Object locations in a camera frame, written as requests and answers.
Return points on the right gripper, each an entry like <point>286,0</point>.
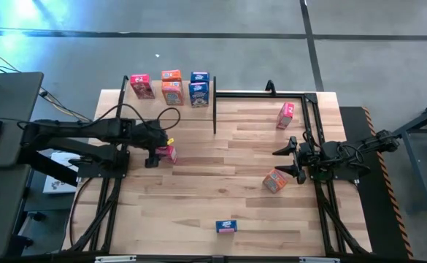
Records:
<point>309,157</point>

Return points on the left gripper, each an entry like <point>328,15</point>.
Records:
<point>149,135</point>

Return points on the orange Mini Wheats cereal box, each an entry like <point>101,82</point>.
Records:
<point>274,180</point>
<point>171,75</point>
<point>173,95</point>

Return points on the pink Froot Loops cereal box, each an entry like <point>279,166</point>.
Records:
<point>143,89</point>
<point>169,155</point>
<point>285,116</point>

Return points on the blue Frosted Flakes cereal box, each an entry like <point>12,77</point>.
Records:
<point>199,76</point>
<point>199,95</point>
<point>226,225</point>

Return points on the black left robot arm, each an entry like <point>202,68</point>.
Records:
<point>71,128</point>

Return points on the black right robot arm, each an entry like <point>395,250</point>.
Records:
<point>333,151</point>

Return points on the wooden shelf with black posts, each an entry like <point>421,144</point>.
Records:
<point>191,113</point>

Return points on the yellow tape tag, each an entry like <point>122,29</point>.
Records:
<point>170,141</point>

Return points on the black clamp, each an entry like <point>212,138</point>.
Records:
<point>270,87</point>

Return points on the white printed box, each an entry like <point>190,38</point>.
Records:
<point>58,182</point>

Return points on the black diagonal support bar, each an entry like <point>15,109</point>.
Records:
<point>52,171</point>

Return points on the black mat with hazard stripe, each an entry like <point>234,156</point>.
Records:
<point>373,219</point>

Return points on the grey metal stand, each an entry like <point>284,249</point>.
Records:
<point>417,175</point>

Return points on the grey desk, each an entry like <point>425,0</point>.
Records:
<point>12,102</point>

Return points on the black aluminium rig frame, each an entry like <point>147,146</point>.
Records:
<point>309,135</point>

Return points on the silver metal bracket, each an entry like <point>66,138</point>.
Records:
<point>319,260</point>
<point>114,259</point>

